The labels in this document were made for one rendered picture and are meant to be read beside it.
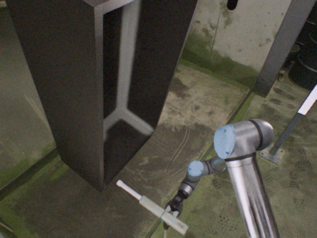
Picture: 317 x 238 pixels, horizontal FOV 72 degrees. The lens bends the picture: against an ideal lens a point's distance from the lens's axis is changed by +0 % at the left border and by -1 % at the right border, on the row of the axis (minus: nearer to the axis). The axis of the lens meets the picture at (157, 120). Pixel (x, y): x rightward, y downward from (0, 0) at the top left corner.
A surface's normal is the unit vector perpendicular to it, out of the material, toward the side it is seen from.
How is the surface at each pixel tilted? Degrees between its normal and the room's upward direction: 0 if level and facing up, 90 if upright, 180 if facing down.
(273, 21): 90
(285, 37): 90
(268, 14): 90
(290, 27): 90
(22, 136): 57
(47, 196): 0
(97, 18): 102
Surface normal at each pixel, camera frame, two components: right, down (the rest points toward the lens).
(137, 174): 0.02, -0.68
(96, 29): 0.81, 0.55
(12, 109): 0.69, 0.01
